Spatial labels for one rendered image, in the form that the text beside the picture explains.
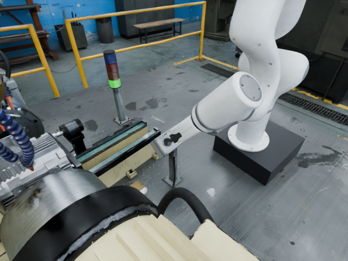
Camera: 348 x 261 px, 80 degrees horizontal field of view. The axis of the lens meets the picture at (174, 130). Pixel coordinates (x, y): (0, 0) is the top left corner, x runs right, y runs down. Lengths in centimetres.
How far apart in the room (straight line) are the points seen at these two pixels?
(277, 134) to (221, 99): 71
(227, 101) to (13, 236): 51
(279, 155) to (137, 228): 87
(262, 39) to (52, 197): 53
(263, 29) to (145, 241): 40
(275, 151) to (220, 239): 81
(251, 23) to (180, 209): 68
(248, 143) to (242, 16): 65
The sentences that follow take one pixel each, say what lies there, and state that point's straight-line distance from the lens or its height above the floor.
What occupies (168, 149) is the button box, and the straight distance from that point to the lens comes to 73.
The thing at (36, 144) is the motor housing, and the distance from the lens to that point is 79.
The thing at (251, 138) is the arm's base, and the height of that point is 95.
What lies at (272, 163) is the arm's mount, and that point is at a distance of 98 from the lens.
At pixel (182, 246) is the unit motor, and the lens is 23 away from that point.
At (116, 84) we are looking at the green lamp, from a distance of 118.
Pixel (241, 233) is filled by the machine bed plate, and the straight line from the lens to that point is 87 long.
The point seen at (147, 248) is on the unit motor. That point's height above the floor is 135.
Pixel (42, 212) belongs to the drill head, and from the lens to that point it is 52.
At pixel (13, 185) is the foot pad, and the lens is 74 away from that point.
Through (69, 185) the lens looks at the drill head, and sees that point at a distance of 55.
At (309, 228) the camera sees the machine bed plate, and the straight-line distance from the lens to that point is 97.
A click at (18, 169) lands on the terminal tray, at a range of 76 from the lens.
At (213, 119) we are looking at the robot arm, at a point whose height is 128.
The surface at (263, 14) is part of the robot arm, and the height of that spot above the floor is 148.
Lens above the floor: 155
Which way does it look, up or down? 38 degrees down
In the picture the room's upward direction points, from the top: straight up
